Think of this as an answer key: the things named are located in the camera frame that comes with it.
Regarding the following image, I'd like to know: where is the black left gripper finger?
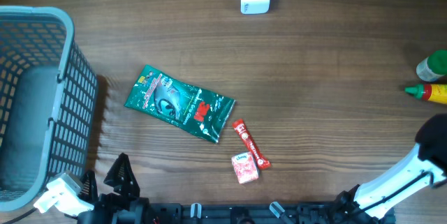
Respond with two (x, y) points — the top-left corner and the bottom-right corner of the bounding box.
(103, 153), (140, 198)
(79, 170), (98, 203)

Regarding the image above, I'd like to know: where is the green 3M gloves package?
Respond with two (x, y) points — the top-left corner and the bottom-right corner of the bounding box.
(124, 65), (235, 144)

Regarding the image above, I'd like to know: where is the red small snack box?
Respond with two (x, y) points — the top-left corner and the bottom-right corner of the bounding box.
(231, 152), (259, 184)

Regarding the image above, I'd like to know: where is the red stick sachet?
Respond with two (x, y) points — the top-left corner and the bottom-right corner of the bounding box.
(233, 119), (271, 170)

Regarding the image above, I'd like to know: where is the orange sauce bottle green cap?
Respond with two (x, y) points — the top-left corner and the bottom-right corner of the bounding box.
(404, 84), (447, 105)

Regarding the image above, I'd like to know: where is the green lid jar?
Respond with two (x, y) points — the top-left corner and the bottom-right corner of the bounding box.
(416, 50), (447, 82)

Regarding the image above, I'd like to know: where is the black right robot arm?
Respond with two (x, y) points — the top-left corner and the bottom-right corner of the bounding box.
(335, 114), (446, 223)

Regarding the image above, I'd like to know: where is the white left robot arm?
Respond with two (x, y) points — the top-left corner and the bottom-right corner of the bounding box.
(75, 153), (160, 224)

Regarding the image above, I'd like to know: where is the grey plastic mesh basket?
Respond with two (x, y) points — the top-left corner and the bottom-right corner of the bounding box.
(1, 6), (98, 211)

